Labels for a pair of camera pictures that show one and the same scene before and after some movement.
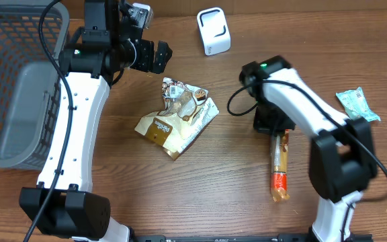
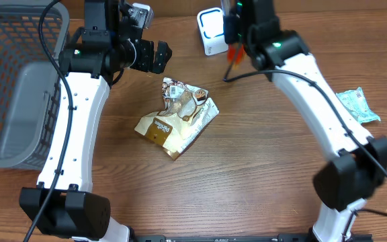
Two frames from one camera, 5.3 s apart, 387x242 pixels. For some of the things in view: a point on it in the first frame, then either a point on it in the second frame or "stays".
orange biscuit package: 279,165 → 235,54
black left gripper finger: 163,53 stays
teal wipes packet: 355,105 stays
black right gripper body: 272,122 → 230,28
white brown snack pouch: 188,111 stays
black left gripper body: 147,54 stays
